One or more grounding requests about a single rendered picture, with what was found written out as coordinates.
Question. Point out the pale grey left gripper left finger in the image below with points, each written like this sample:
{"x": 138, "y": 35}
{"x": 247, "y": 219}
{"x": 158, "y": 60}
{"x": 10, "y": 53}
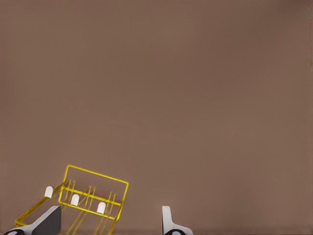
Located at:
{"x": 46, "y": 221}

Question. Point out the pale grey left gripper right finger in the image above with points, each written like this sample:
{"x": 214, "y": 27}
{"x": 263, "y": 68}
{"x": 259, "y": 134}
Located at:
{"x": 167, "y": 220}

